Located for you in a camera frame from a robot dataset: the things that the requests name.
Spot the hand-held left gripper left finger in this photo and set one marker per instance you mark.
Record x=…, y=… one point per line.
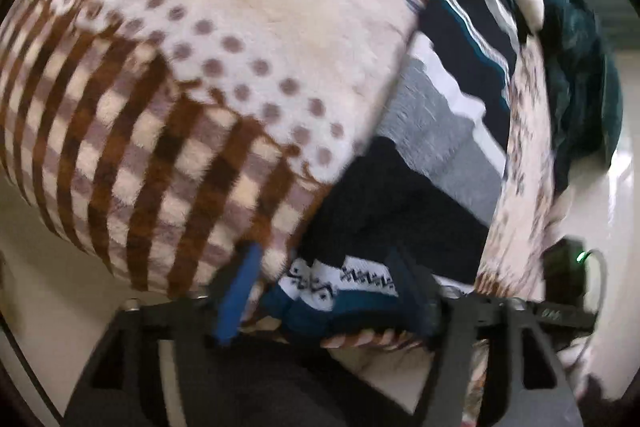
x=240, y=292

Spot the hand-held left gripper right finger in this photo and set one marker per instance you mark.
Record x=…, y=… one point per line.
x=452, y=332

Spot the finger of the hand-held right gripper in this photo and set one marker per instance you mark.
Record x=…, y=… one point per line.
x=560, y=316

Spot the striped navy sweater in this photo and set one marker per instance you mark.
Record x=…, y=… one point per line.
x=440, y=187

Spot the white headboard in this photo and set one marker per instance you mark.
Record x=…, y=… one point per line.
x=622, y=207

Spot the dark teal garment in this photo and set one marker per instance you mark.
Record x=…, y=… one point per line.
x=575, y=72

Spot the floral bed blanket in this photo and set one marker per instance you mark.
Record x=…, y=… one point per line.
x=200, y=7

